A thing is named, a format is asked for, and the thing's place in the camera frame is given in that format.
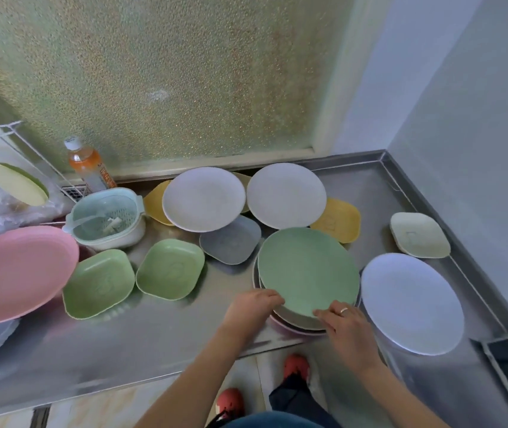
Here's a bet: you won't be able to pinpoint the cream square dish back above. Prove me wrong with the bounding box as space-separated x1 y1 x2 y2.
231 171 253 215

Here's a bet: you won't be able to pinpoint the person's right hand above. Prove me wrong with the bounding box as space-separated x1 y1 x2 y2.
312 300 384 375

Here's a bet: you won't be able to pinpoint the yellow green oval sponge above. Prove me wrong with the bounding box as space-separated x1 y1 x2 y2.
0 161 50 208

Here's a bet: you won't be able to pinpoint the white wire dish rack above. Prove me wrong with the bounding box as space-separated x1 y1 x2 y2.
0 119 90 244

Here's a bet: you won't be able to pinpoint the frosted glass window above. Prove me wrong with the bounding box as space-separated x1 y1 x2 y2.
0 0 397 179

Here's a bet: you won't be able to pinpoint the person's right forearm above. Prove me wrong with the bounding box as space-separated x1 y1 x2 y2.
359 360 451 428

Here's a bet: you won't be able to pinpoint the cream square dish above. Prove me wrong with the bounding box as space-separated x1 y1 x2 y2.
389 212 452 259
231 171 253 215

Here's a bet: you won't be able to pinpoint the yellow square dish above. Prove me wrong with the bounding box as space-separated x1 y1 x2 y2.
309 198 362 245
142 179 176 227

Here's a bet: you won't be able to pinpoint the white small round plate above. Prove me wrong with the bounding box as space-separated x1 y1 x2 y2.
246 162 328 231

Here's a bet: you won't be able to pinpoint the green square dish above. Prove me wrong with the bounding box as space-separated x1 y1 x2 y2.
61 248 136 320
135 238 206 302

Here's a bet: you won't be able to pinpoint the black cable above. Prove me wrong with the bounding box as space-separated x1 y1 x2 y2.
205 407 237 428

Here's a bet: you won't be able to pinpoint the white large round plate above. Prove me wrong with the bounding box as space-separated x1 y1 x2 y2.
360 252 466 357

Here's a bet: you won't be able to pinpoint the green round plate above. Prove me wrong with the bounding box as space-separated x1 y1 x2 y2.
257 226 361 319

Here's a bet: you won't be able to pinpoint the purple round plate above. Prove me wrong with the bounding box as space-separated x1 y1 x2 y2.
252 256 364 335

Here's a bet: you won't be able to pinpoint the dark blue denim trousers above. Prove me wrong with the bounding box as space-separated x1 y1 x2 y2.
268 385 342 428

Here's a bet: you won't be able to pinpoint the pale lavender small round plate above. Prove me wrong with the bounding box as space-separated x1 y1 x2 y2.
161 166 247 234

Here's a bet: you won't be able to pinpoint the person's left hand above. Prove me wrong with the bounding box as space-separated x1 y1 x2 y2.
220 288 286 348

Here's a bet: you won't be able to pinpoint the blue knit top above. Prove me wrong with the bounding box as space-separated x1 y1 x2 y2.
223 410 326 428

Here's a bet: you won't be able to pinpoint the red clog shoe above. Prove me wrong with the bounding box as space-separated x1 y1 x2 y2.
215 387 246 422
283 353 312 384

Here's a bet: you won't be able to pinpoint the orange drink bottle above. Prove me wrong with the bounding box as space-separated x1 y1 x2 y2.
63 136 118 194

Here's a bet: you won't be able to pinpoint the person's left forearm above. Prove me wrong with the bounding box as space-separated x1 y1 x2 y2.
133 327 248 428

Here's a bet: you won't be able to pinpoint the mint green strainer bowl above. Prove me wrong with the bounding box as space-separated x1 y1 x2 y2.
62 187 147 253

